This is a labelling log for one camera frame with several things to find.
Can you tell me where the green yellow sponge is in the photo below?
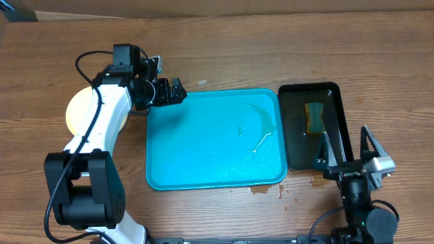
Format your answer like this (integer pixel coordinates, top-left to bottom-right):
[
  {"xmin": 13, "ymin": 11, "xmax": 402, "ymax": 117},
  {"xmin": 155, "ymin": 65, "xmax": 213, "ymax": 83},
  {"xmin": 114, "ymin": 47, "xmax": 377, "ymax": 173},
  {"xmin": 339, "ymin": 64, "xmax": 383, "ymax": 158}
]
[{"xmin": 304, "ymin": 102, "xmax": 326, "ymax": 134}]

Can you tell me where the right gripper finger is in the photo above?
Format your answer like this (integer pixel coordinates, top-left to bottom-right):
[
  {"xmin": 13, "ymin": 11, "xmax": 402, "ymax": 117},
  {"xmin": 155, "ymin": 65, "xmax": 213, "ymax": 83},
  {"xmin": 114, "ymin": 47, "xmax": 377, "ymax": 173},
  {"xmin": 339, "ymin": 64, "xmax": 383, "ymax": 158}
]
[
  {"xmin": 360, "ymin": 125, "xmax": 389, "ymax": 161},
  {"xmin": 315, "ymin": 131, "xmax": 338, "ymax": 168}
]

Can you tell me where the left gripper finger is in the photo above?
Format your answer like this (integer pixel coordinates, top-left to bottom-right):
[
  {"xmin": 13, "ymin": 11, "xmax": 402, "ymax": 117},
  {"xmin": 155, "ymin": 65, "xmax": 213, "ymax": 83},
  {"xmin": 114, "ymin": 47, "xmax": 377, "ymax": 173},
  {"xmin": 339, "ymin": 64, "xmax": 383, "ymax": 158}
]
[
  {"xmin": 157, "ymin": 78, "xmax": 173, "ymax": 105},
  {"xmin": 171, "ymin": 77, "xmax": 187, "ymax": 104}
]

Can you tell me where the dark object top-left corner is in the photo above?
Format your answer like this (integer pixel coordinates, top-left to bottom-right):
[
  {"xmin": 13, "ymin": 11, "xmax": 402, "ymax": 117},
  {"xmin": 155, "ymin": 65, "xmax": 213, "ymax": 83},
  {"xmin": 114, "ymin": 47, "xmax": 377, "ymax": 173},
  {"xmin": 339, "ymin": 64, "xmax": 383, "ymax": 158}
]
[{"xmin": 1, "ymin": 0, "xmax": 38, "ymax": 22}]

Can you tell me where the yellow plate with smear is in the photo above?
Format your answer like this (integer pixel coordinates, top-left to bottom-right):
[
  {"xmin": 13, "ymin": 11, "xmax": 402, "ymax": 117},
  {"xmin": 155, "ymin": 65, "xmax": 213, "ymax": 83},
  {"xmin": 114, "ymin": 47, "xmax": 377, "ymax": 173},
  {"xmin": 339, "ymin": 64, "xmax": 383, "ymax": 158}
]
[{"xmin": 66, "ymin": 85, "xmax": 132, "ymax": 136}]

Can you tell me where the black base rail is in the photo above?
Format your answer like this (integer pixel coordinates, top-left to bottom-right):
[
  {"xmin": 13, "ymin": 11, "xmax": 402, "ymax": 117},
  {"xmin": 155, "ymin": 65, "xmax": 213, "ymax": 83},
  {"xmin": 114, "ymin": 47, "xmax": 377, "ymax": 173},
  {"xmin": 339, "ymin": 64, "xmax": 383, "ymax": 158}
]
[{"xmin": 144, "ymin": 235, "xmax": 374, "ymax": 244}]

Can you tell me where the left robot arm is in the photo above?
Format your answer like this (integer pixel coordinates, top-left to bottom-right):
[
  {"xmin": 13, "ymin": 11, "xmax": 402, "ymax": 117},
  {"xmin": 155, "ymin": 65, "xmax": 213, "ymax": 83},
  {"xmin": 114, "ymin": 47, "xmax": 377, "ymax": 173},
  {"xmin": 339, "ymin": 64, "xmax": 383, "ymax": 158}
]
[{"xmin": 43, "ymin": 43, "xmax": 187, "ymax": 243}]

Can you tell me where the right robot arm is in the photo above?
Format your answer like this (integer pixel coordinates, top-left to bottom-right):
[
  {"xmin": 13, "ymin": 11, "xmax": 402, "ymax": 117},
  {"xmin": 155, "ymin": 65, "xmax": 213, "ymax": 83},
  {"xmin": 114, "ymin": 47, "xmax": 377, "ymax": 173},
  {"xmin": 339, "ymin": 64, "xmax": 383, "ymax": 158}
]
[{"xmin": 308, "ymin": 125, "xmax": 400, "ymax": 243}]

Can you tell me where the teal plastic tray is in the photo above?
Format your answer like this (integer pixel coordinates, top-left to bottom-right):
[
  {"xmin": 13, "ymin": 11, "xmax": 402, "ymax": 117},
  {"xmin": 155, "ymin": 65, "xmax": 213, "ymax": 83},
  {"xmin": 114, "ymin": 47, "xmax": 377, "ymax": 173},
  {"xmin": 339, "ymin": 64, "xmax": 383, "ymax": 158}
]
[{"xmin": 145, "ymin": 88, "xmax": 288, "ymax": 191}]

